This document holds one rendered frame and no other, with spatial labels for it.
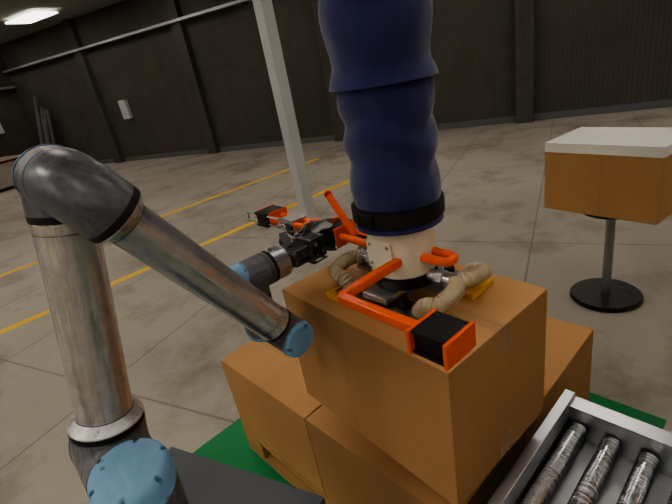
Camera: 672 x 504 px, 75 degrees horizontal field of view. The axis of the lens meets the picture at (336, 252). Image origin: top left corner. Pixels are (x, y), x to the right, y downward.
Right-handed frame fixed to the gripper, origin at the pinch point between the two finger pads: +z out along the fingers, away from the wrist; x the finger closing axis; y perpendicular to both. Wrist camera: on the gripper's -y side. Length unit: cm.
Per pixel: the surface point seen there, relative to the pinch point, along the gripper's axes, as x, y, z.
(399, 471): -66, 29, -16
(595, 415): -60, 66, 30
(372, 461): -66, 21, -18
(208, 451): -120, -86, -34
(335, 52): 47, 26, -12
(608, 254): -89, 22, 193
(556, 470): -65, 63, 10
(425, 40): 46, 39, 1
